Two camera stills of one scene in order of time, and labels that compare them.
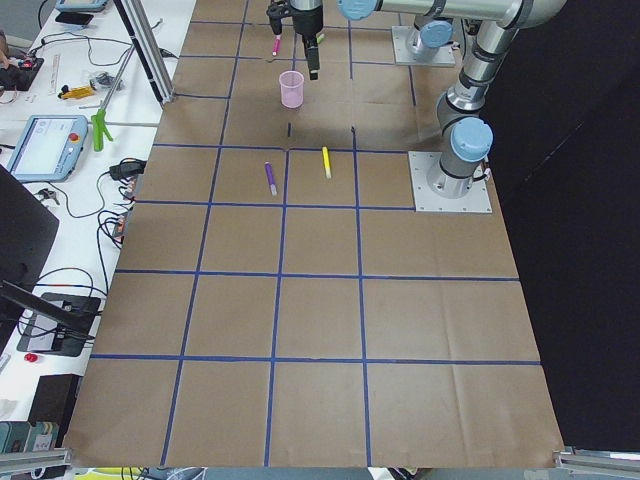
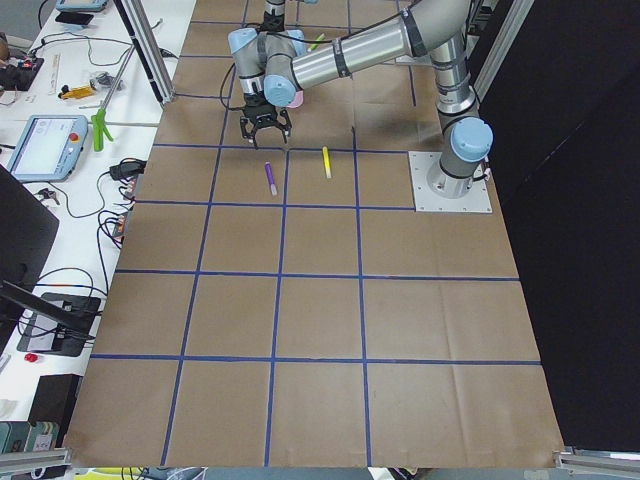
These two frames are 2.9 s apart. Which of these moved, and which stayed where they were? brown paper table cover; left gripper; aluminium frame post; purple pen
Moved: left gripper
Stayed: brown paper table cover; aluminium frame post; purple pen
